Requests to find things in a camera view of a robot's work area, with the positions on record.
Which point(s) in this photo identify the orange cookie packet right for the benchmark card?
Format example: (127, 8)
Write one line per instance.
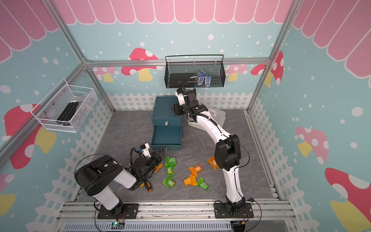
(213, 163)

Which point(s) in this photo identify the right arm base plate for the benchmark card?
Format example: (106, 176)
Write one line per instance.
(223, 210)

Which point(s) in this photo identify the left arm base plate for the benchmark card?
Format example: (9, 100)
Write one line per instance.
(127, 211)

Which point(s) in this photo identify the white slotted cable duct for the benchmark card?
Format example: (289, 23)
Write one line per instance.
(151, 226)

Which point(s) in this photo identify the green cookie packet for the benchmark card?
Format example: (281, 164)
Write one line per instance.
(170, 171)
(170, 161)
(202, 184)
(169, 182)

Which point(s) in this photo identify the orange cookie packet far left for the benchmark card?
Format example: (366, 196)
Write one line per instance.
(158, 167)

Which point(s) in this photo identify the blue white item in basket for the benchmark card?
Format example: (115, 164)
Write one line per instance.
(202, 78)

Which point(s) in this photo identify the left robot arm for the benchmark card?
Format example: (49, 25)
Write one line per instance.
(96, 176)

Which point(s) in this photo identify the black box in white basket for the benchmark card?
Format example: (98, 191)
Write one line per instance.
(68, 113)

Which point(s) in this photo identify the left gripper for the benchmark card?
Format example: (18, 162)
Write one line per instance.
(156, 155)

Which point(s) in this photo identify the small green circuit board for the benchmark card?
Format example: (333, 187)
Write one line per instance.
(117, 225)

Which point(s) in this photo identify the orange handled screwdriver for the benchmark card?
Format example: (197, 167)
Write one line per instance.
(148, 186)

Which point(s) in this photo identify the orange cookie packet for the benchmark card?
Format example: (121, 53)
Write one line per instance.
(191, 180)
(158, 167)
(195, 170)
(213, 163)

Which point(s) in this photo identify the orange cookie packet lower centre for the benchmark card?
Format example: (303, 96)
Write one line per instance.
(191, 180)

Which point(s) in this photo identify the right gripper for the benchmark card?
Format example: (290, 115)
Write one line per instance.
(176, 109)

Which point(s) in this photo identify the black wire wall basket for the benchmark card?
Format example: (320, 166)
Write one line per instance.
(212, 64)

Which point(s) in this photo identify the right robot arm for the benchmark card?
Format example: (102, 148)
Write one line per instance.
(227, 153)

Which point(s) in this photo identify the white plastic lidded box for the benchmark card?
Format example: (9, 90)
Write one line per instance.
(218, 115)

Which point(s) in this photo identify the white wire wall basket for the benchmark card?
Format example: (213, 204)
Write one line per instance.
(47, 111)

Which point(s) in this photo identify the teal three-drawer cabinet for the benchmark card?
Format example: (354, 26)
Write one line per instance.
(168, 128)

